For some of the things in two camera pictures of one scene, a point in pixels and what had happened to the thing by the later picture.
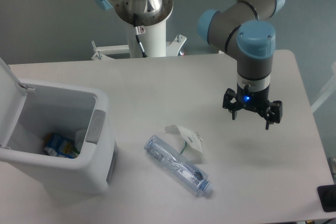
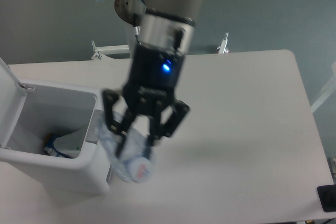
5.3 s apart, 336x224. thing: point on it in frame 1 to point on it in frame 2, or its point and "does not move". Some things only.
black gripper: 254,100 to 155,75
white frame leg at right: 330,89 does not move
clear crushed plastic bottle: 192,176 to 136,163
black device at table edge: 327,194 does not move
